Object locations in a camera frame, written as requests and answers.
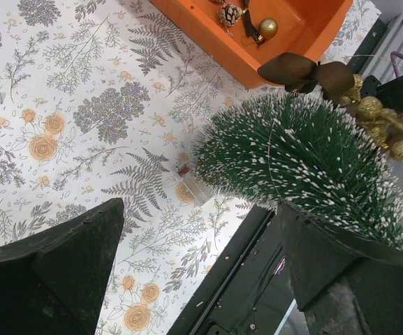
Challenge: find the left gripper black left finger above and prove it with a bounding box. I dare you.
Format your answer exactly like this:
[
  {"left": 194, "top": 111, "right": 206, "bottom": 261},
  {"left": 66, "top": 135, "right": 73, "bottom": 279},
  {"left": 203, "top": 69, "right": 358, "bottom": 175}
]
[{"left": 0, "top": 198, "right": 124, "bottom": 334}]

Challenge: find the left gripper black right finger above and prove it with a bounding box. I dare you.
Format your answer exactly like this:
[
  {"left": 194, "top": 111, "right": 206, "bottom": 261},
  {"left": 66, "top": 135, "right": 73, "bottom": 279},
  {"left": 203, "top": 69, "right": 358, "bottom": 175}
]
[{"left": 277, "top": 204, "right": 403, "bottom": 334}]

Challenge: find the small green christmas tree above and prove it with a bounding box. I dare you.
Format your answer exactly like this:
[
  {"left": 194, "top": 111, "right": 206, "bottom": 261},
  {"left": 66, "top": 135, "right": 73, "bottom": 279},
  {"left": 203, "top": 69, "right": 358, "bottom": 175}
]
[{"left": 193, "top": 91, "right": 403, "bottom": 251}]

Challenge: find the gold berry ribbon sprig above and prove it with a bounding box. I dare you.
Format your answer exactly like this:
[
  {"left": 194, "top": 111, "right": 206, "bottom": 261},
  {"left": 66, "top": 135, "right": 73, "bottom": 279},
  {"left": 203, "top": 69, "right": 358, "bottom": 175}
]
[{"left": 257, "top": 52, "right": 403, "bottom": 161}]

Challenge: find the clear battery box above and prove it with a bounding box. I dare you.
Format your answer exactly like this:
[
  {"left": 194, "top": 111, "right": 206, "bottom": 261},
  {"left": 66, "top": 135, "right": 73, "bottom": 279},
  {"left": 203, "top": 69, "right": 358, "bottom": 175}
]
[{"left": 175, "top": 163, "right": 212, "bottom": 207}]

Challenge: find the orange plastic bin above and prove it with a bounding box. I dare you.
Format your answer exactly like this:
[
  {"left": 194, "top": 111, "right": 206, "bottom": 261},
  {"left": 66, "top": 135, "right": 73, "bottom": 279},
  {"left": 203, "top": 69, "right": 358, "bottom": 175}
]
[{"left": 153, "top": 0, "right": 352, "bottom": 89}]

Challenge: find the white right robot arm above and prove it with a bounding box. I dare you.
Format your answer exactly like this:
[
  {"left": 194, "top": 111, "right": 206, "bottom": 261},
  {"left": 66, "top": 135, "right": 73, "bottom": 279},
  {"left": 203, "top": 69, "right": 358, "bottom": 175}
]
[{"left": 360, "top": 75, "right": 403, "bottom": 113}]

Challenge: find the floral patterned table mat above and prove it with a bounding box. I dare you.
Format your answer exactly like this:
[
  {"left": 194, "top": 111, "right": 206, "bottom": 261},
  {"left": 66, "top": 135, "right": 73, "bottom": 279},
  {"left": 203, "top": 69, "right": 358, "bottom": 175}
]
[{"left": 0, "top": 0, "right": 382, "bottom": 335}]

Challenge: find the gold ball ornament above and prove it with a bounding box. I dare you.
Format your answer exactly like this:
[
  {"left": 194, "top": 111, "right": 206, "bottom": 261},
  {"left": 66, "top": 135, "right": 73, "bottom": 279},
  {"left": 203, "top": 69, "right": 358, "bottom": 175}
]
[{"left": 258, "top": 17, "right": 278, "bottom": 40}]

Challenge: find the brown ribbon bow ornament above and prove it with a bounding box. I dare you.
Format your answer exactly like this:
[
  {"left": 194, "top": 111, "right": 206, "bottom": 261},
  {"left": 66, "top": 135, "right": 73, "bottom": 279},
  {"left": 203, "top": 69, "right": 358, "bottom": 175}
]
[{"left": 241, "top": 0, "right": 265, "bottom": 46}]

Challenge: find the frosted pine cone ornament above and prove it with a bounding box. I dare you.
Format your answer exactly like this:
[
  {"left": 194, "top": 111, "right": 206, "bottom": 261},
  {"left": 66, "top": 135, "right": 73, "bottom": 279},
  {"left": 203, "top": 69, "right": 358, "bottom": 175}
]
[{"left": 218, "top": 3, "right": 242, "bottom": 27}]

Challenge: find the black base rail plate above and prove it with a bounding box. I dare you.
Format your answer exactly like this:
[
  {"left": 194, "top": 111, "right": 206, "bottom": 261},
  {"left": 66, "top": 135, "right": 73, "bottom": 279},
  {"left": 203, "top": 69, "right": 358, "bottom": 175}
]
[{"left": 168, "top": 206, "right": 309, "bottom": 335}]

